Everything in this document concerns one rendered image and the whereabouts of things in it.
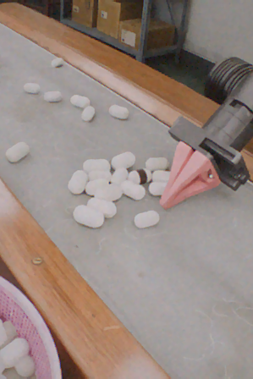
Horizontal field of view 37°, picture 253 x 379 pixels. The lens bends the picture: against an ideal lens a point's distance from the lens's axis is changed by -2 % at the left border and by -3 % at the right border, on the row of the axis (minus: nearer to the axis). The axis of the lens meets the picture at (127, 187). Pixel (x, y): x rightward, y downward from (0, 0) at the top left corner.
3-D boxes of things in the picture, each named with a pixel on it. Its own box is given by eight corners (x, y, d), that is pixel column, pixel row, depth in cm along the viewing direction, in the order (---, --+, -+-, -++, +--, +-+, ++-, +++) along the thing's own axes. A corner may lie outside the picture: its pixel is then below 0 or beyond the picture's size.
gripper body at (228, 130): (231, 167, 41) (272, 118, 41) (168, 124, 47) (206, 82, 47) (241, 189, 47) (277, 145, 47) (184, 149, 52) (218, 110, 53)
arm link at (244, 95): (253, 82, 51) (251, 57, 46) (294, 108, 48) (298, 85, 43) (222, 118, 51) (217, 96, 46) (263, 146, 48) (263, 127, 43)
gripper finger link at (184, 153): (180, 220, 41) (236, 156, 41) (139, 185, 45) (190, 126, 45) (197, 238, 47) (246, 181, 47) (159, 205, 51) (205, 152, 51)
